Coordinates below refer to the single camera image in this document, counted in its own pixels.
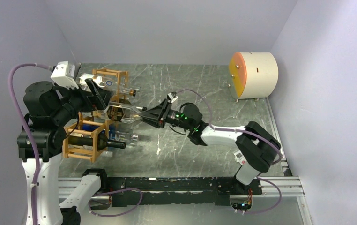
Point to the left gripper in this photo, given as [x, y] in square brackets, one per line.
[91, 102]

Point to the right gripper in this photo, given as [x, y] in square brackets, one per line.
[159, 114]

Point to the clear round bottle white label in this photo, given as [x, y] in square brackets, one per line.
[106, 83]

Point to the clear bottle brown label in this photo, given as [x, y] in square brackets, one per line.
[121, 112]

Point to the dark green wine bottle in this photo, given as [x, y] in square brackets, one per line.
[102, 142]

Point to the left white base arm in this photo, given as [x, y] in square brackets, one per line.
[76, 192]

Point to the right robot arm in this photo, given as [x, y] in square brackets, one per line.
[257, 146]

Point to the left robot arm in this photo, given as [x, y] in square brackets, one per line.
[40, 144]

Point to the clear blue labelled bottle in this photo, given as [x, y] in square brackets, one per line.
[119, 134]

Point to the wooden wine rack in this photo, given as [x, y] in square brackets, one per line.
[92, 124]

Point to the white paper card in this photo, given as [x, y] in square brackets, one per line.
[239, 157]

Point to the cream cylinder orange face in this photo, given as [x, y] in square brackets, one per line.
[252, 75]

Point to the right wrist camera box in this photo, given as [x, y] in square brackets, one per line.
[172, 97]

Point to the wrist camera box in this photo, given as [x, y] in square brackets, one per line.
[63, 75]
[172, 97]

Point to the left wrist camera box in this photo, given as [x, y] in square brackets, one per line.
[63, 75]

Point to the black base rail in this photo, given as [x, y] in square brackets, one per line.
[178, 190]

